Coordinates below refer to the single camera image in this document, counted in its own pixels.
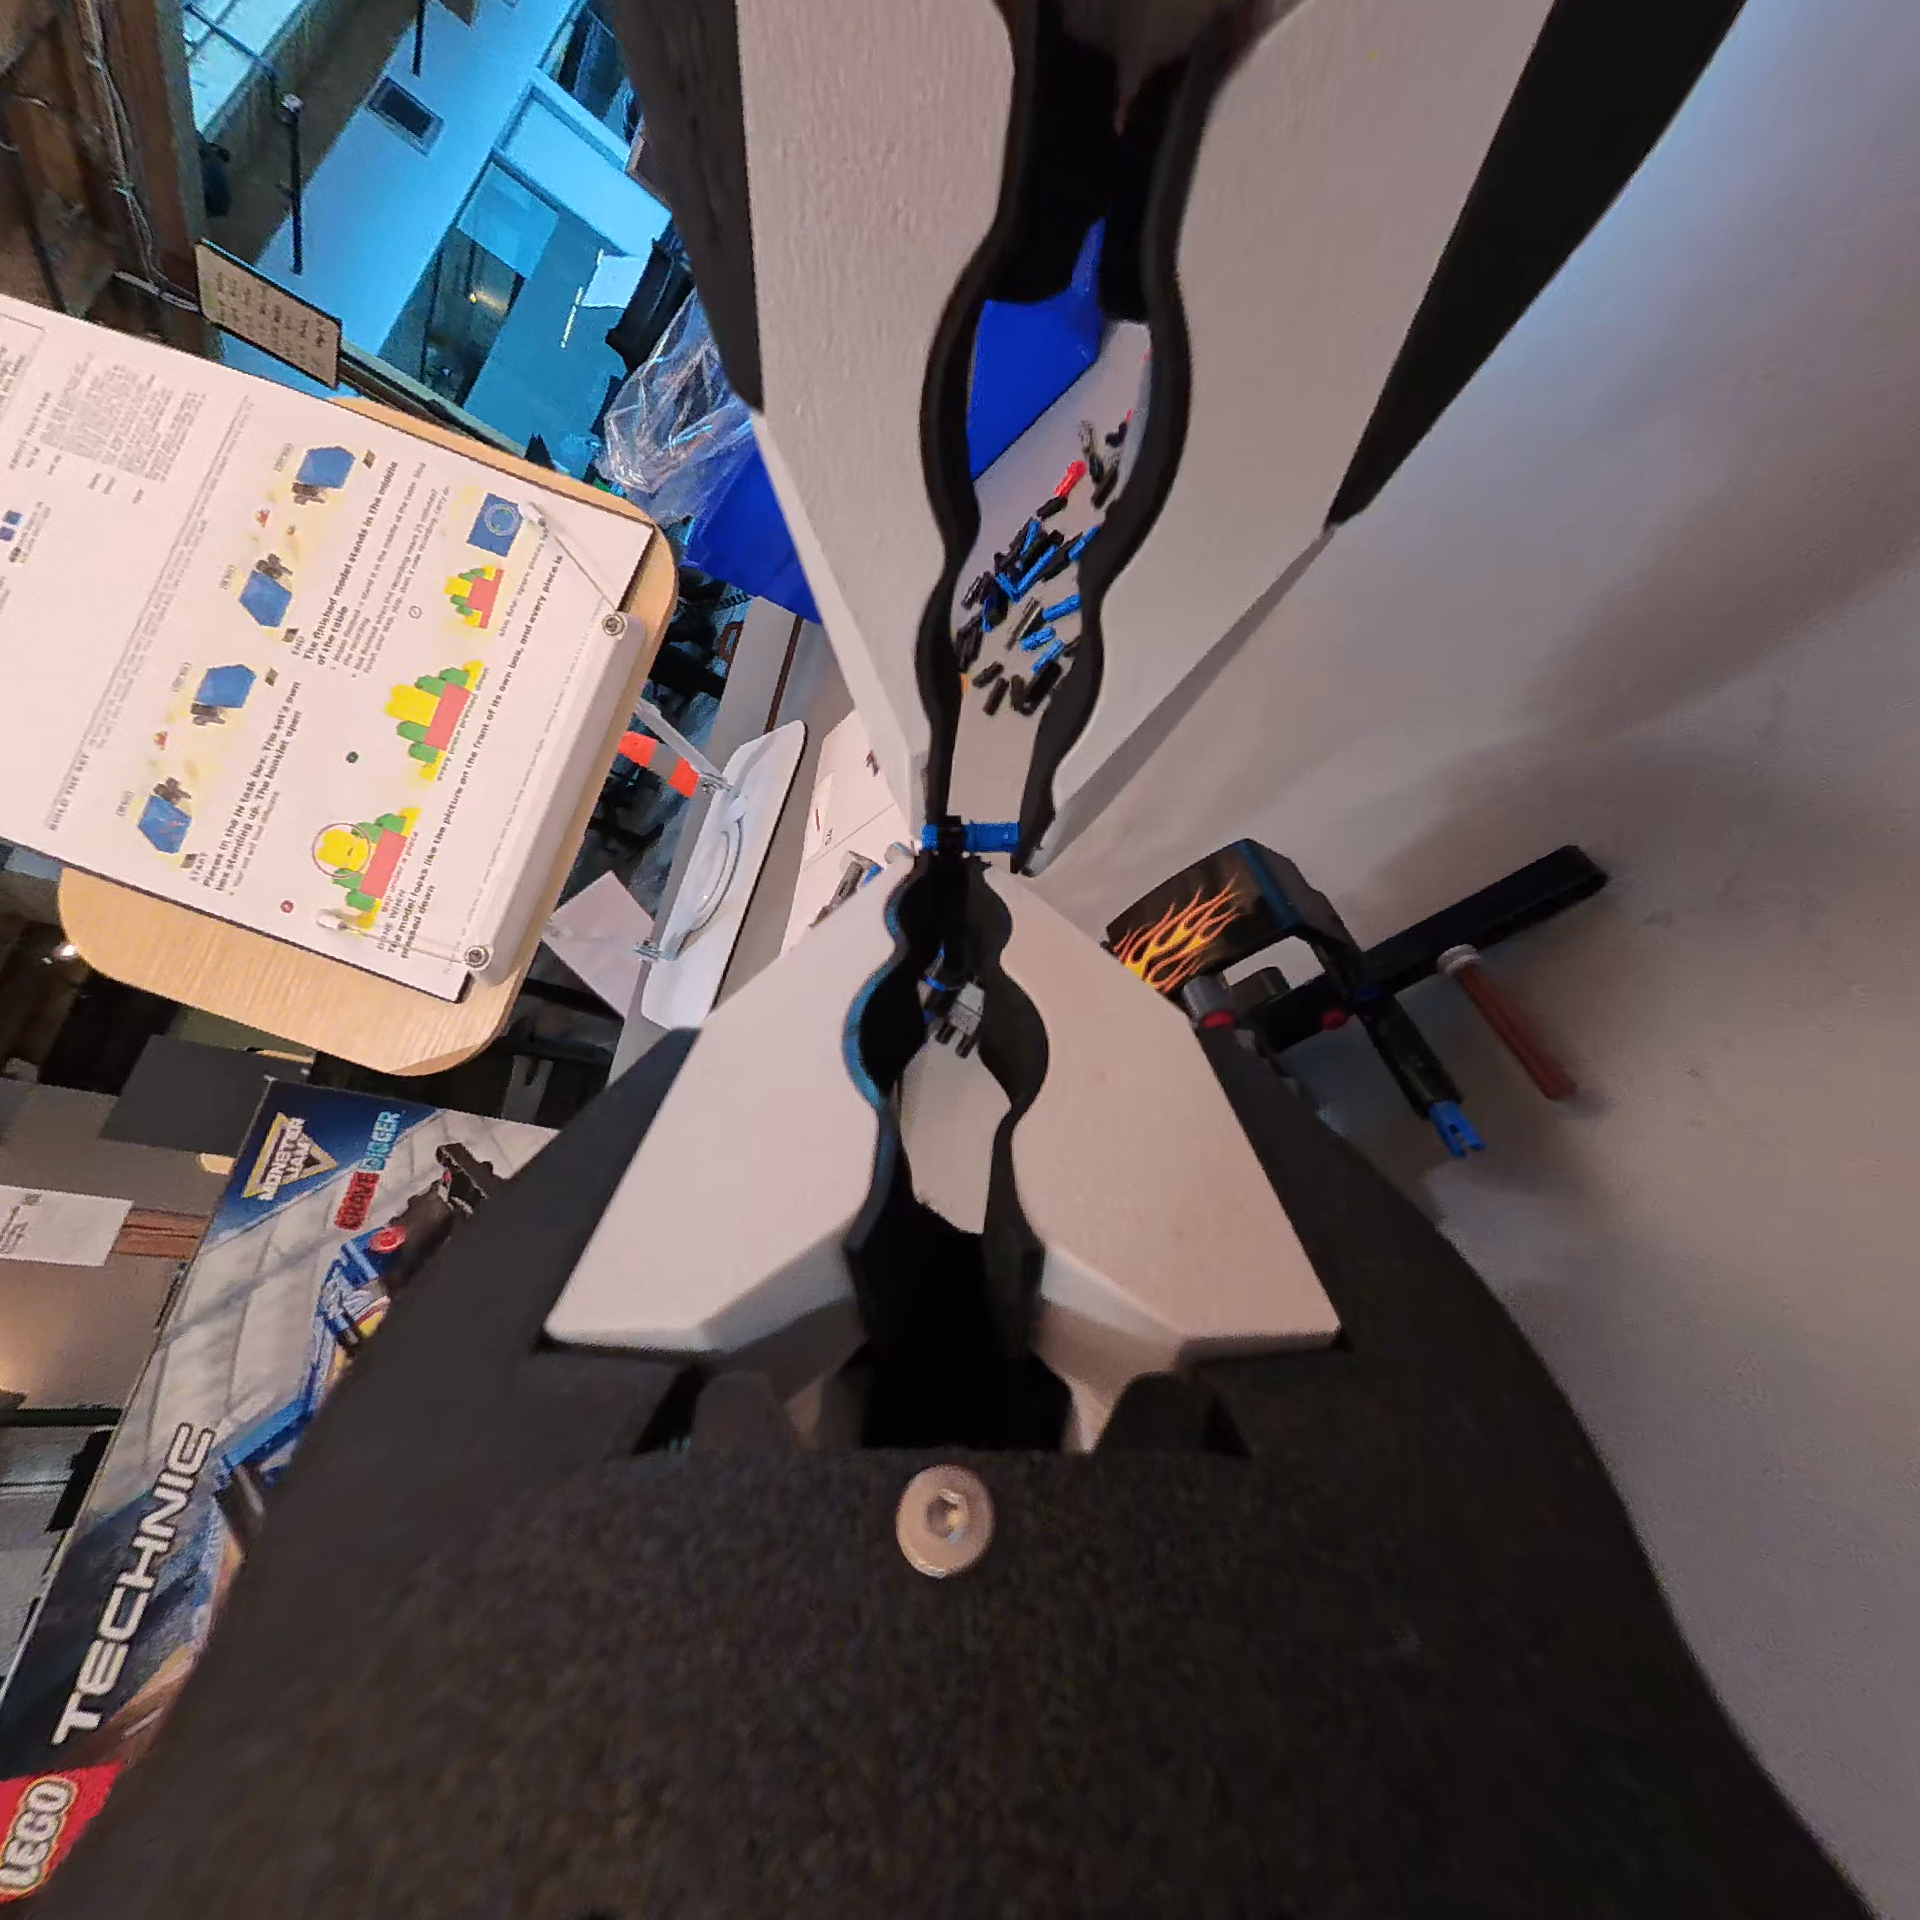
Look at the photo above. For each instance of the blue lego pin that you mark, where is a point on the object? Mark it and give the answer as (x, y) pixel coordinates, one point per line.
(983, 835)

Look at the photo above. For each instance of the clear plastic bag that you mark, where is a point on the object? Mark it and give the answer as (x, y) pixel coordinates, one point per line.
(677, 405)

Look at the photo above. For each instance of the flame print lego assembly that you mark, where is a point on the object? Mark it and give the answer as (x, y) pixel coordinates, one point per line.
(1187, 921)

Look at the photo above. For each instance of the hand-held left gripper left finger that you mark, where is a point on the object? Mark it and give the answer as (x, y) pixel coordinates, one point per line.
(721, 1200)

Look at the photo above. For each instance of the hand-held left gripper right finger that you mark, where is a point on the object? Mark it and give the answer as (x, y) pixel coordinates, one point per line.
(1157, 1200)

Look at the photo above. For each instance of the blue plastic storage bin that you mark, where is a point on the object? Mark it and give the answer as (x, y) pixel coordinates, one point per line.
(1036, 374)

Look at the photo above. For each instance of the printed instruction sheet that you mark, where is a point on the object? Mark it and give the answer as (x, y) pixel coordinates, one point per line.
(226, 600)

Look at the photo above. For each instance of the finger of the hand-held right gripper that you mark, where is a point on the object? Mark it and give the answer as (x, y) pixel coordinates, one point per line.
(1320, 300)
(854, 300)

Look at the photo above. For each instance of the lego instruction booklet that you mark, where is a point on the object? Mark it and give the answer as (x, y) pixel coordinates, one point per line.
(854, 780)

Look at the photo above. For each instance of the small hanging wall sign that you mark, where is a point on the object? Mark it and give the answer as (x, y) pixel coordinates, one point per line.
(271, 315)

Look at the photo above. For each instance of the pile of small lego pins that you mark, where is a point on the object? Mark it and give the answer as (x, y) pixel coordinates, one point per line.
(1008, 583)

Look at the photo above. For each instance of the lego set box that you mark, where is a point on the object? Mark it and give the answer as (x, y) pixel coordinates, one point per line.
(181, 1499)

